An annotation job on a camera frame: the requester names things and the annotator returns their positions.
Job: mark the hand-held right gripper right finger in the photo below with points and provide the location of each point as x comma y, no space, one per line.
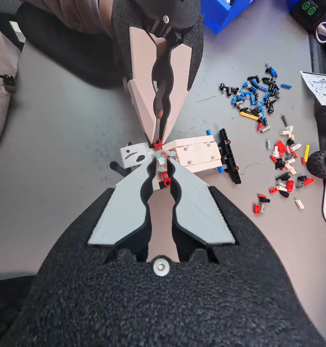
203,214

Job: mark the white black toy truck chassis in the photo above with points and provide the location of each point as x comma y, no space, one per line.
198,154

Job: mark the pile of blue black pins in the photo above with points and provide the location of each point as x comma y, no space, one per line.
255,95

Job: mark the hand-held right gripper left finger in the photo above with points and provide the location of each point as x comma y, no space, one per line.
119,217

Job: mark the yellow toy axle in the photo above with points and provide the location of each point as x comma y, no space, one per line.
306,153
249,115

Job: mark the grey round toy disc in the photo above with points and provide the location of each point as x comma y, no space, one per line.
155,156

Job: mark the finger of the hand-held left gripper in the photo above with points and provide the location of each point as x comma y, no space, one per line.
182,76
141,76

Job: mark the person's left hand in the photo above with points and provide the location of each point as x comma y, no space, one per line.
161,48

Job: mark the pile of red white parts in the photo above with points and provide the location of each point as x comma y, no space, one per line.
284,162

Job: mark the black power bank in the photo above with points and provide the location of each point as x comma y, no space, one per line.
312,10

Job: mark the white sticker sheet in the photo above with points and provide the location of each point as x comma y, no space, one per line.
320,86

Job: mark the blue plastic bin with tag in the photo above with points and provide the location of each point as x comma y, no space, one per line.
225,13

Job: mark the grey desk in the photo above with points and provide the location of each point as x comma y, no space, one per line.
57,135

